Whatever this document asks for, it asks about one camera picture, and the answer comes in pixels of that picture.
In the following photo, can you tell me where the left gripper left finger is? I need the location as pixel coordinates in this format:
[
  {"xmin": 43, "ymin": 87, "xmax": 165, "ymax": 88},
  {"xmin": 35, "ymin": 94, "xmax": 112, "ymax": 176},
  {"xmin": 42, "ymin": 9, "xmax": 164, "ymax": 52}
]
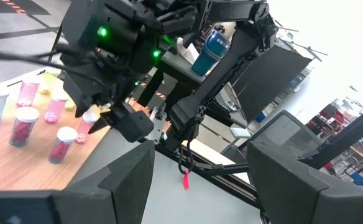
[{"xmin": 52, "ymin": 140, "xmax": 155, "ymax": 224}]

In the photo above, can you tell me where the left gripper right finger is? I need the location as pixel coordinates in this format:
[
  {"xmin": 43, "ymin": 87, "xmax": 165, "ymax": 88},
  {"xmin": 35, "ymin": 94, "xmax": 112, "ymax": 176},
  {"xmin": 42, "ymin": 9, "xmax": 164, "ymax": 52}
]
[{"xmin": 246, "ymin": 141, "xmax": 363, "ymax": 224}]

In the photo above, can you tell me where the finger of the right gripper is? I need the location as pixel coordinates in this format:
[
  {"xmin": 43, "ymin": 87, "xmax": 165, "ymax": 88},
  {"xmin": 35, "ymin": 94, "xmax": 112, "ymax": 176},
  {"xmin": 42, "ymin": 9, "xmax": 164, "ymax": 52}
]
[
  {"xmin": 88, "ymin": 110, "xmax": 155, "ymax": 144},
  {"xmin": 63, "ymin": 74, "xmax": 96, "ymax": 119}
]

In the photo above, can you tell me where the clear bottle with red pills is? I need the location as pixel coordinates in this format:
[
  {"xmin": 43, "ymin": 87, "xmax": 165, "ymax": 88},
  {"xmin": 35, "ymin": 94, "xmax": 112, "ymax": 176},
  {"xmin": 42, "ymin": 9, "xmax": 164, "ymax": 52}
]
[
  {"xmin": 47, "ymin": 126, "xmax": 78, "ymax": 165},
  {"xmin": 9, "ymin": 106, "xmax": 40, "ymax": 148}
]

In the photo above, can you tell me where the wooden shelf board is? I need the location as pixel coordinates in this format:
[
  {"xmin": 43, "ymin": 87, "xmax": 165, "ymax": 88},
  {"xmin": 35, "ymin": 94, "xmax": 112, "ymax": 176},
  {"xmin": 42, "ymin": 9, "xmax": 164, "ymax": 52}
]
[{"xmin": 0, "ymin": 67, "xmax": 114, "ymax": 191}]

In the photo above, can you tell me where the dark grey desk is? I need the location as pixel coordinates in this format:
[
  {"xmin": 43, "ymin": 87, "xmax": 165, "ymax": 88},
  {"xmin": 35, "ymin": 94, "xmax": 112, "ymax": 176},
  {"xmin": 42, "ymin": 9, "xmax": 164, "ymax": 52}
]
[{"xmin": 159, "ymin": 49, "xmax": 210, "ymax": 86}]

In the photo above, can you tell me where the red tag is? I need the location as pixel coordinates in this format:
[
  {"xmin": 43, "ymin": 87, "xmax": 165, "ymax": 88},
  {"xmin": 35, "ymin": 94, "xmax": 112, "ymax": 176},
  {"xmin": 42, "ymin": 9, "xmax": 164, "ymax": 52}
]
[{"xmin": 182, "ymin": 169, "xmax": 191, "ymax": 190}]

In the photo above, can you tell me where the teal tumbler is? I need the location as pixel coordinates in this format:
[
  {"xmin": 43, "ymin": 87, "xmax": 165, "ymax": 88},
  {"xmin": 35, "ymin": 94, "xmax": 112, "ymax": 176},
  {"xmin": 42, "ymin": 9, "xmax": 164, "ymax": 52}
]
[{"xmin": 191, "ymin": 29, "xmax": 231, "ymax": 77}]

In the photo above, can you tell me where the black mat with orange stripes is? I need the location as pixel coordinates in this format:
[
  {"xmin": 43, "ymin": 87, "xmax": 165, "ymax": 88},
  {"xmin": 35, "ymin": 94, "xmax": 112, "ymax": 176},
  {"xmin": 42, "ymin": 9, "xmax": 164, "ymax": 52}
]
[{"xmin": 0, "ymin": 0, "xmax": 51, "ymax": 16}]

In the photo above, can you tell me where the black flat monitor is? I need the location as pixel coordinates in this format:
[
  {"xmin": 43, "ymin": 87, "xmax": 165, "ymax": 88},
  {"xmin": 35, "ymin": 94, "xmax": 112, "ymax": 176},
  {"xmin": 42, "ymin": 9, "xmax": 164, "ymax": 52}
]
[{"xmin": 231, "ymin": 45, "xmax": 313, "ymax": 123}]

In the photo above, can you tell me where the silver frame bracket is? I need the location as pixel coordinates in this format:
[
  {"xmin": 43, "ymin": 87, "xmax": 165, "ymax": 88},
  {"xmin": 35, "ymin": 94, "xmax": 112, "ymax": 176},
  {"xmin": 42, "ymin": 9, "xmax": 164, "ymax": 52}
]
[{"xmin": 145, "ymin": 106, "xmax": 167, "ymax": 144}]

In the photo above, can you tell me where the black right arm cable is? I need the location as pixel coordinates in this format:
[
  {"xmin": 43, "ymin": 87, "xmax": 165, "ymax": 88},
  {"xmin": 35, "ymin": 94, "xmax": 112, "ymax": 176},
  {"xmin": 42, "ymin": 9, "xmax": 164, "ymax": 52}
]
[{"xmin": 0, "ymin": 49, "xmax": 108, "ymax": 86}]

